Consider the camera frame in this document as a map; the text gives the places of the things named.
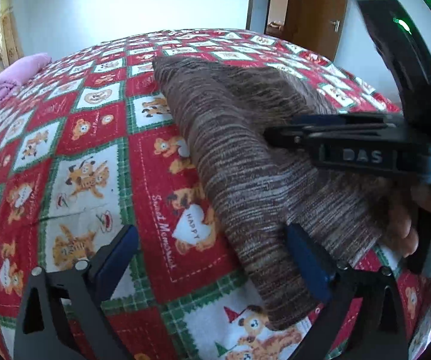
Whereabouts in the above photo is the brown wooden door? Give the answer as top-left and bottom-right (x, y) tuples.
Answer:
(283, 0), (348, 60)

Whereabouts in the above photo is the person's right hand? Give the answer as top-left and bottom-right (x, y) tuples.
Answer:
(384, 184), (431, 258)

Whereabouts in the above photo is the yellow curtain right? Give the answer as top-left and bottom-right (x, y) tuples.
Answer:
(0, 0), (23, 68)

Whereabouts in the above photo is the brown knitted sweater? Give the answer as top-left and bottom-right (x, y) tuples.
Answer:
(153, 56), (389, 330)

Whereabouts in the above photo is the red patchwork bed sheet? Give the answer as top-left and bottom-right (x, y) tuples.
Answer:
(0, 28), (431, 360)

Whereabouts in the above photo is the purple folded blanket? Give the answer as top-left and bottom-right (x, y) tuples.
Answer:
(0, 53), (52, 102)

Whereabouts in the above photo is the silver door handle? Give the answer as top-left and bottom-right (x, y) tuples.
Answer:
(329, 19), (341, 33)

